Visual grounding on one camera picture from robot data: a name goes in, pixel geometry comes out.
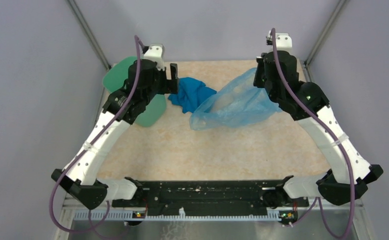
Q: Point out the left aluminium frame post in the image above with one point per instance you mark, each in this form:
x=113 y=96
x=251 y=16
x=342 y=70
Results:
x=90 y=37

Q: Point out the right aluminium frame post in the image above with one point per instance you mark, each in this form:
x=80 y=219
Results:
x=335 y=14

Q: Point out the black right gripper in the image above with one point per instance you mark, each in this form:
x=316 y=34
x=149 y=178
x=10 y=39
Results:
x=257 y=82

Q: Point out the light blue translucent plastic bag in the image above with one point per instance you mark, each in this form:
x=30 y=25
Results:
x=239 y=103

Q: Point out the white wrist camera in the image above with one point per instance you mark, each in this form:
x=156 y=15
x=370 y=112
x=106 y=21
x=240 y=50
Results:
x=155 y=53
x=283 y=42

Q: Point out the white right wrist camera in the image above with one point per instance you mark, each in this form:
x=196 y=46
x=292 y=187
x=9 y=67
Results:
x=283 y=42

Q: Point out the dark blue crumpled bag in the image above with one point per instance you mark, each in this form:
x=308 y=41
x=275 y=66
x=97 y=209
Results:
x=191 y=94

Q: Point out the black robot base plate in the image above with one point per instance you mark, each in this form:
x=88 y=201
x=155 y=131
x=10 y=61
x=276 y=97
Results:
x=215 y=198

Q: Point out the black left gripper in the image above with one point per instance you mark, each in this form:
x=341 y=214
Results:
x=168 y=85

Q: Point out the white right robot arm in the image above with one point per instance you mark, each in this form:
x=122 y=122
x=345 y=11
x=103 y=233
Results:
x=349 y=172

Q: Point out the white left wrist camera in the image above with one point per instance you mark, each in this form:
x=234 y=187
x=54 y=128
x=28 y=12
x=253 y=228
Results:
x=155 y=53

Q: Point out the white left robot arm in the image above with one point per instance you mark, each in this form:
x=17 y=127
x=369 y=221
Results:
x=123 y=106

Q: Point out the aluminium frame post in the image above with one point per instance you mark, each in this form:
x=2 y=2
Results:
x=335 y=14
x=90 y=37

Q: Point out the green plastic trash bin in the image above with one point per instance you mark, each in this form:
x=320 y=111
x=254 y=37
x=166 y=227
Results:
x=114 y=79

